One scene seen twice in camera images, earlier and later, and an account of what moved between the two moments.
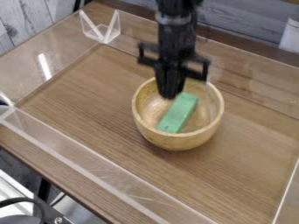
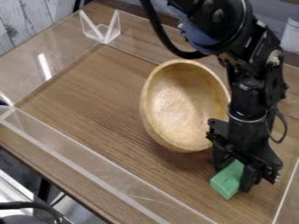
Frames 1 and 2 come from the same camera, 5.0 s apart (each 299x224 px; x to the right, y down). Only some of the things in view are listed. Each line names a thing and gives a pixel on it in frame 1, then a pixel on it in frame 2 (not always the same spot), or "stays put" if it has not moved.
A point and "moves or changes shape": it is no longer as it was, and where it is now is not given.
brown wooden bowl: (149, 107) moves or changes shape
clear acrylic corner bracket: (101, 31) stays put
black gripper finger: (162, 75) to (221, 157)
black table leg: (42, 190) stays put
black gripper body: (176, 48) to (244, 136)
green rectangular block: (177, 113) to (225, 182)
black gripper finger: (178, 75) to (250, 178)
